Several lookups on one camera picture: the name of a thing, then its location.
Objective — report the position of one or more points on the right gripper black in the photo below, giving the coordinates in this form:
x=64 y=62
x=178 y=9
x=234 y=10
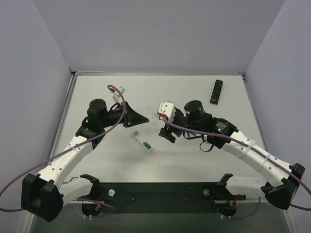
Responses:
x=171 y=129

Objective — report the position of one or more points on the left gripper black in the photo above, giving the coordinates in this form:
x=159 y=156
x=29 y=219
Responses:
x=126 y=114

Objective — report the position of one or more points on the white remote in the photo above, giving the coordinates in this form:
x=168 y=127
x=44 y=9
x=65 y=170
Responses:
x=141 y=138

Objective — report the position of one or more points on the white battery cover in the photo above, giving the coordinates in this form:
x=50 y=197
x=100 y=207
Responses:
x=153 y=121

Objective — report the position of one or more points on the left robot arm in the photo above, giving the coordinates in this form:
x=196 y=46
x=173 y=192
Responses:
x=45 y=193

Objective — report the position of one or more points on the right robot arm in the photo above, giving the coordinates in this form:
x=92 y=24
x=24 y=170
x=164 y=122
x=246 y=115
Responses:
x=279 y=180

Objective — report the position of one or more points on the black TV remote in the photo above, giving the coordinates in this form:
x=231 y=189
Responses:
x=216 y=92

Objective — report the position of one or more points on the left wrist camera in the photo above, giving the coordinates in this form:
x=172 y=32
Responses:
x=116 y=95

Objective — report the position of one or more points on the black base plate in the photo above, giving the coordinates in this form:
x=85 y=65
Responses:
x=157 y=198

